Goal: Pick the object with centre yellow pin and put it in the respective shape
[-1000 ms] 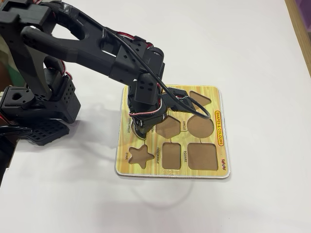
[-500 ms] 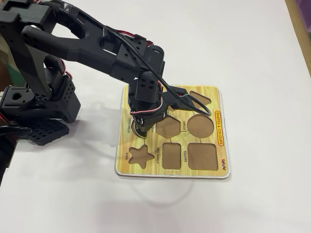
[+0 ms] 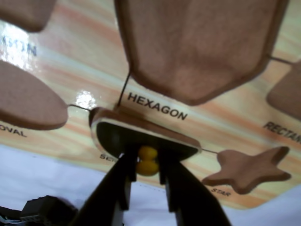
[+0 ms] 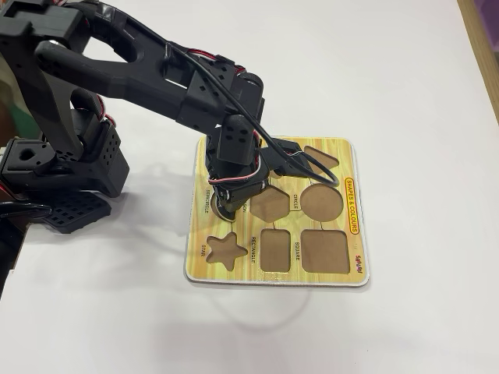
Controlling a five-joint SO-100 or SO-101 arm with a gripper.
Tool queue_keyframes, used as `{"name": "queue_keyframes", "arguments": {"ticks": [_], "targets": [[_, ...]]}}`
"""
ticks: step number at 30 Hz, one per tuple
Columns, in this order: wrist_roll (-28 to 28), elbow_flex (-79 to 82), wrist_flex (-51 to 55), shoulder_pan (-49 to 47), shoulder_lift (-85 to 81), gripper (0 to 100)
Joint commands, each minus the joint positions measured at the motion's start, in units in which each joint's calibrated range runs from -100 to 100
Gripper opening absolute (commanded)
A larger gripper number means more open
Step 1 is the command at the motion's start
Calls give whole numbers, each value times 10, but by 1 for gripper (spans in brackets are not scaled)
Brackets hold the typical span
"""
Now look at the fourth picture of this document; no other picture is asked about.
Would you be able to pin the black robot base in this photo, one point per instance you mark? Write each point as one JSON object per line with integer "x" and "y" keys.
{"x": 89, "y": 175}

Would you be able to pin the purple background object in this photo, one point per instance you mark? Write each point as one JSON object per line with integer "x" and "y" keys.
{"x": 489, "y": 19}

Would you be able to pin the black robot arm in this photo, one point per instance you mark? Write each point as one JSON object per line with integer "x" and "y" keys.
{"x": 117, "y": 74}

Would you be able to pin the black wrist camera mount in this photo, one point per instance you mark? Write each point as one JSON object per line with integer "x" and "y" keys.
{"x": 286, "y": 157}

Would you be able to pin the black semicircle piece yellow pin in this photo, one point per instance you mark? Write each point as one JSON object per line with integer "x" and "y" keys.
{"x": 218, "y": 208}

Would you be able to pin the wooden shape puzzle board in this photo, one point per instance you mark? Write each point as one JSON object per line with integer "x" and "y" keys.
{"x": 280, "y": 249}

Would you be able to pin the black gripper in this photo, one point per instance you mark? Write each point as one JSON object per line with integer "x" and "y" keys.
{"x": 229, "y": 197}

